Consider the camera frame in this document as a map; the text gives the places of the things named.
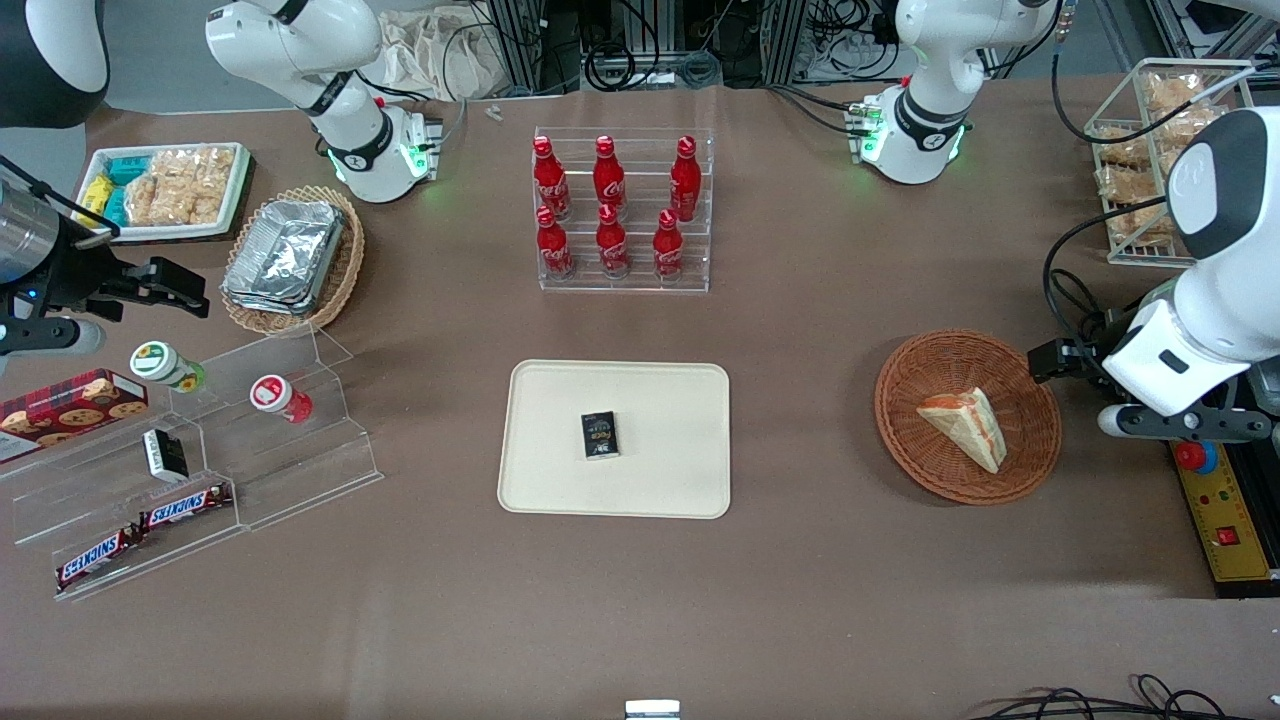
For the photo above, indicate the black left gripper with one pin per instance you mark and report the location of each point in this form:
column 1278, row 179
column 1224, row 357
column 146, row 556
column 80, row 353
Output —
column 1082, row 357

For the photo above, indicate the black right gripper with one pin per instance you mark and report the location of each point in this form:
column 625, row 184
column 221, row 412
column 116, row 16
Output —
column 72, row 274

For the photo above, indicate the triangular sandwich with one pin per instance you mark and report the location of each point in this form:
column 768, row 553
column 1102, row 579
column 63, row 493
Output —
column 965, row 422

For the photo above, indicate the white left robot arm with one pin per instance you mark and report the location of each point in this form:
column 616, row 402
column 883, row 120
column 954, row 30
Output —
column 935, row 70

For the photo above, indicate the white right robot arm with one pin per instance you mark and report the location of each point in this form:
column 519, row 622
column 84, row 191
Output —
column 300, row 45

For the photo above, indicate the white rectangular snack tray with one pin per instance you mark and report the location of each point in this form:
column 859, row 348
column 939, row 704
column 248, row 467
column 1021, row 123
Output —
column 165, row 232

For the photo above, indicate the aluminium foil tray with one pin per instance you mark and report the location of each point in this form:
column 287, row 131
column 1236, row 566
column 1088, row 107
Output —
column 290, row 250
column 262, row 304

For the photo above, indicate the oval tan wicker basket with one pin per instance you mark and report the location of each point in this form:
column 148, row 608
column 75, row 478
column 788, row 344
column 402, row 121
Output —
column 340, row 285

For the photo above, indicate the round brown wicker basket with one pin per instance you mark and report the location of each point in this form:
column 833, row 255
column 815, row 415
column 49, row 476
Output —
column 920, row 470

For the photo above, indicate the cream plastic tray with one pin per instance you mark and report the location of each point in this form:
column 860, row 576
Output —
column 660, row 440

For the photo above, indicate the green cup sunflower lid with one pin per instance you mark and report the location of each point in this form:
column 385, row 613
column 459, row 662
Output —
column 160, row 363

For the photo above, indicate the clear rice cracker bag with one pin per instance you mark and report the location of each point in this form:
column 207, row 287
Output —
column 160, row 203
column 200, row 165

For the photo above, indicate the teal snack packet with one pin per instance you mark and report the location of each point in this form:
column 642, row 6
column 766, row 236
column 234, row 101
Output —
column 115, row 208
column 127, row 169

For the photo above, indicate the yellow snack packet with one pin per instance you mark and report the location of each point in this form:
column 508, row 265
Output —
column 95, row 193

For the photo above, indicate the red cup white lid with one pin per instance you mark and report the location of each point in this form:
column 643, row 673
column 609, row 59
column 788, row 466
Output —
column 272, row 393

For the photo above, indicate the red cookie box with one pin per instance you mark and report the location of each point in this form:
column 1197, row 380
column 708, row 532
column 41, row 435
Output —
column 70, row 412

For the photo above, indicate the fried snack bag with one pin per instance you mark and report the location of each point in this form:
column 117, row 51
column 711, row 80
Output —
column 1140, row 225
column 1125, row 185
column 1120, row 146
column 1172, row 93
column 1180, row 128

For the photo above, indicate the small black white box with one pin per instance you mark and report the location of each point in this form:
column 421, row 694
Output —
column 165, row 455

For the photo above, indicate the red emergency stop button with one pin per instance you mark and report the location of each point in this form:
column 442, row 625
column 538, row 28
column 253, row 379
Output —
column 1197, row 456

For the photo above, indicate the snickers chocolate bar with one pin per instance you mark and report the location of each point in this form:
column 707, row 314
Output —
column 185, row 507
column 97, row 558

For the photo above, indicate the clear acrylic stepped stand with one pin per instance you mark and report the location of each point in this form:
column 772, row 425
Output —
column 310, row 470
column 60, row 500

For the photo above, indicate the yellow control panel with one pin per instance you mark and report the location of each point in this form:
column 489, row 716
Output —
column 1225, row 515

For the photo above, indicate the black cooking appliance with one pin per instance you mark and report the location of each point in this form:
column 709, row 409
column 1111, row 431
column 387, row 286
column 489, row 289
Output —
column 1270, row 480

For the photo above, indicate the cream cloth bag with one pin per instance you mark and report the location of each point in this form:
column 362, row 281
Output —
column 440, row 55

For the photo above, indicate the red cola bottle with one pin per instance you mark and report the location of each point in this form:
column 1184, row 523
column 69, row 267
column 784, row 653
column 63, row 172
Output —
column 554, row 250
column 609, row 180
column 685, row 185
column 668, row 250
column 612, row 246
column 550, row 185

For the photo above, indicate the clear acrylic bottle rack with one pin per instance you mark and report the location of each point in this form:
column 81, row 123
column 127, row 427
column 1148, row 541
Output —
column 640, row 275

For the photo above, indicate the small silver white device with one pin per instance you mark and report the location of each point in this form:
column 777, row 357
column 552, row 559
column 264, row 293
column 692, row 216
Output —
column 652, row 710

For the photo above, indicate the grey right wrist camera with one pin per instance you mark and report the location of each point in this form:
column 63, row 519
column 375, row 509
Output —
column 50, row 337

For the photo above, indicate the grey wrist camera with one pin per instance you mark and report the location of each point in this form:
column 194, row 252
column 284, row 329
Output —
column 50, row 337
column 1180, row 423

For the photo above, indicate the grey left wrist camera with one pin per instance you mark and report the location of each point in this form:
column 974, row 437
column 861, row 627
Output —
column 1180, row 423

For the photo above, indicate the aluminium frame post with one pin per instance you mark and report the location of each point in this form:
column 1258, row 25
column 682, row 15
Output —
column 785, row 40
column 515, row 45

